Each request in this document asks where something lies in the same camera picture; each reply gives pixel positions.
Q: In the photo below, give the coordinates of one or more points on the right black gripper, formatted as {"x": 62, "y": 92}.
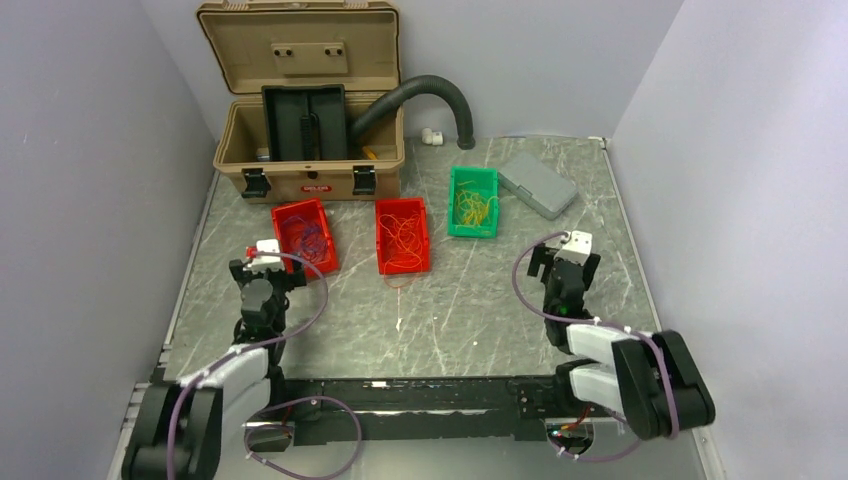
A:
{"x": 541, "y": 255}

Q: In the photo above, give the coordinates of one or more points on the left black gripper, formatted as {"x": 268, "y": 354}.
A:
{"x": 290, "y": 280}

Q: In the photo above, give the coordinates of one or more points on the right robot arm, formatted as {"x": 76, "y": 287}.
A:
{"x": 650, "y": 379}

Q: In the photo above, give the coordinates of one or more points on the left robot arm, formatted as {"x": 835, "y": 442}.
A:
{"x": 182, "y": 424}

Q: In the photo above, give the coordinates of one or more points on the red bin left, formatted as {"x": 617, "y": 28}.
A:
{"x": 302, "y": 229}

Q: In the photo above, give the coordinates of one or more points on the red bin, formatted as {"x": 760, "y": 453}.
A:
{"x": 302, "y": 229}
{"x": 402, "y": 236}

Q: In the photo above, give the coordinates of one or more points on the grey plastic case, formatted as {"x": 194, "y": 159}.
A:
{"x": 538, "y": 185}

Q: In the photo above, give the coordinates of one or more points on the green plastic bin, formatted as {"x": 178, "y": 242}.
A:
{"x": 473, "y": 202}

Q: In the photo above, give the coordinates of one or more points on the red bin centre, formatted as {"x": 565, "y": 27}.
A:
{"x": 402, "y": 236}

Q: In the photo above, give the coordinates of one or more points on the black toolbox tray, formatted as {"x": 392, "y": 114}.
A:
{"x": 306, "y": 124}

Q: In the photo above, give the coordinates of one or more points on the yellow tool in toolbox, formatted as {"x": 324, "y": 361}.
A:
{"x": 368, "y": 153}

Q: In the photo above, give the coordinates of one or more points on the white pipe fitting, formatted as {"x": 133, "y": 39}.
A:
{"x": 431, "y": 137}

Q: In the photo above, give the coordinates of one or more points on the tan open toolbox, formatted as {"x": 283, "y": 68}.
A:
{"x": 301, "y": 72}

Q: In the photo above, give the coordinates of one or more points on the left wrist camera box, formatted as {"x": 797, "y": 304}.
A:
{"x": 264, "y": 255}

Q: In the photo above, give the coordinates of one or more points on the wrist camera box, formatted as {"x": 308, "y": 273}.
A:
{"x": 574, "y": 247}
{"x": 264, "y": 255}

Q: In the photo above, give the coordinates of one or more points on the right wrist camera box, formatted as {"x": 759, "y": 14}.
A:
{"x": 574, "y": 247}

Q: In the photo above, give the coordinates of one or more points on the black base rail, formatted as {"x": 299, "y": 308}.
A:
{"x": 314, "y": 412}

